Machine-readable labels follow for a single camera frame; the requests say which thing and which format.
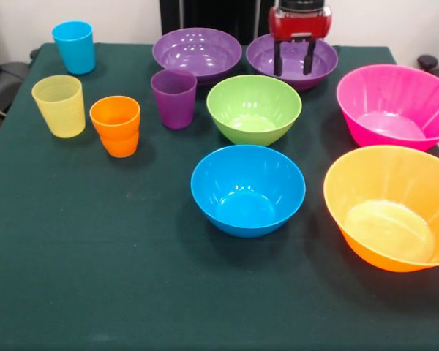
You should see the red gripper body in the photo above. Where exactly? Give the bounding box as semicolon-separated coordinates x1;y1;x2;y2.
267;6;333;42

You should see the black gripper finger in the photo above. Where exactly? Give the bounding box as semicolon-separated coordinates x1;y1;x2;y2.
302;35;318;77
273;37;287;78

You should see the purple bowl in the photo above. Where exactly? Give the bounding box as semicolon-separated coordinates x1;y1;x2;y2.
245;33;339;92
151;27;243;87

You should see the green bowl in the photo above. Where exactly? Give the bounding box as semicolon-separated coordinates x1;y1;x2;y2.
206;74;303;147

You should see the pink bowl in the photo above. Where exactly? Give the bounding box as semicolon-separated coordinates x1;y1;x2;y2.
336;64;439;153

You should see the purple cup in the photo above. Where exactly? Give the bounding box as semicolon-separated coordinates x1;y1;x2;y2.
150;69;198;130

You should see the black office chair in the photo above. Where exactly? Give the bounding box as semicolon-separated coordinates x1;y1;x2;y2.
0;29;34;118
416;54;439;87

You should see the blue bowl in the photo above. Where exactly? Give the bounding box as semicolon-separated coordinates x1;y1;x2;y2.
190;144;307;239

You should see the orange cup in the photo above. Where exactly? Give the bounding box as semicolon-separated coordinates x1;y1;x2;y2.
99;129;140;159
89;95;141;139

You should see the orange bowl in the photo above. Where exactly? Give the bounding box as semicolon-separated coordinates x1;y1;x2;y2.
323;144;439;273

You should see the blue cup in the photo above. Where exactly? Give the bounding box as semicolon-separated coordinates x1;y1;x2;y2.
51;20;97;76

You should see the yellow cup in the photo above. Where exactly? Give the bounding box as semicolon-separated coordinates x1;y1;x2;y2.
31;74;86;139

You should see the dark green table cloth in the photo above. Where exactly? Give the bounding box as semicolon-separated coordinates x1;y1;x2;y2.
0;42;439;351

